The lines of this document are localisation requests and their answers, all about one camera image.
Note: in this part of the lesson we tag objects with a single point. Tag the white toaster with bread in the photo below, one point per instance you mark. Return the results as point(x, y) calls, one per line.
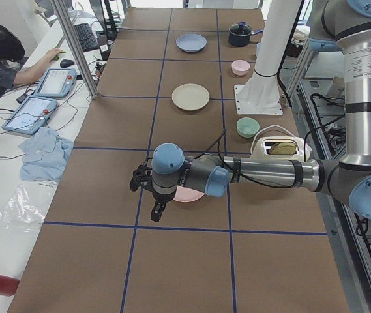
point(287, 147)

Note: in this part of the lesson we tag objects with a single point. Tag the dark blue pot with lid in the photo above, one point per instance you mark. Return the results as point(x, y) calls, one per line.
point(240, 34)

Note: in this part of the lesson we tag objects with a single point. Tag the green bowl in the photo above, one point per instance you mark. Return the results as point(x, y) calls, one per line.
point(247, 127)

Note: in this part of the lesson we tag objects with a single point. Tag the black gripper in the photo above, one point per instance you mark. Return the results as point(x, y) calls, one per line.
point(160, 197)

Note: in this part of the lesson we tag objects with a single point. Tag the clear plastic bag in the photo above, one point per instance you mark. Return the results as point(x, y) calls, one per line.
point(27, 207)

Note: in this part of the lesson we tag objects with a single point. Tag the aluminium frame post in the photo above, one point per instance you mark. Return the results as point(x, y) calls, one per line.
point(66, 25)

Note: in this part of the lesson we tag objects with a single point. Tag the pink bowl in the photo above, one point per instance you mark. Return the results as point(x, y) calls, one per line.
point(240, 67)

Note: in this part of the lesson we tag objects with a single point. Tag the blue teach pendant tablet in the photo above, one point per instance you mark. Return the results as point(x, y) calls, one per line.
point(56, 82)

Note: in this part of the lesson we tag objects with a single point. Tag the light blue shirt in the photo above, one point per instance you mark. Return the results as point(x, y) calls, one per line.
point(46, 156)

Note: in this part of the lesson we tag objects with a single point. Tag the cream plate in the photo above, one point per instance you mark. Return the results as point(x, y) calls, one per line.
point(190, 97)

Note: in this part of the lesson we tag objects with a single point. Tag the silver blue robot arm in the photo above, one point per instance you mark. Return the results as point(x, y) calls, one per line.
point(345, 24)

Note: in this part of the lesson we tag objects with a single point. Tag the blue plate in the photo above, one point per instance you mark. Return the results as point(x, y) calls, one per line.
point(191, 42)

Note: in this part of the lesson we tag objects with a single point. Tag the black computer mouse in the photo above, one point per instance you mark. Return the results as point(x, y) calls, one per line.
point(65, 63)

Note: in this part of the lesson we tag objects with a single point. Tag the black keyboard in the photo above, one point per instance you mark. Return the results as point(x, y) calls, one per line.
point(85, 37)

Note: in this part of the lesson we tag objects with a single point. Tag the pink plate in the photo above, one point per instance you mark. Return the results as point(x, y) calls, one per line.
point(187, 195)

